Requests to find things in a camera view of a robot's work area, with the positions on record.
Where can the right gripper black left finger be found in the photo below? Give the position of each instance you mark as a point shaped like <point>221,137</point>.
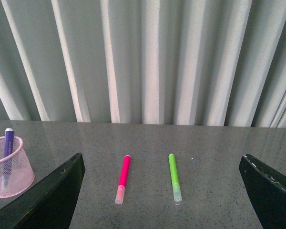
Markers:
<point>49,204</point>

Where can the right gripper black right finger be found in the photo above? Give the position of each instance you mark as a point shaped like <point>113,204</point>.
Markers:
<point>266,189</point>

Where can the pink highlighter pen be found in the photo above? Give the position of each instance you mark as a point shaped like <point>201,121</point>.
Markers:
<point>123,180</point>

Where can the purple highlighter pen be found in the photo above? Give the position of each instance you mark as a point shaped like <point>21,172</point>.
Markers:
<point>8,149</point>

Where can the pink mesh pen cup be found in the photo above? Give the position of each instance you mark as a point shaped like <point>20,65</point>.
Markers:
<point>16,174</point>

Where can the green highlighter pen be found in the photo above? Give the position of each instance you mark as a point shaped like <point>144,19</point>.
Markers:
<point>175,179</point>

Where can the grey pleated curtain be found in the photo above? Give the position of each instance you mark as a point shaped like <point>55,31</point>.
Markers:
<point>181,62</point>

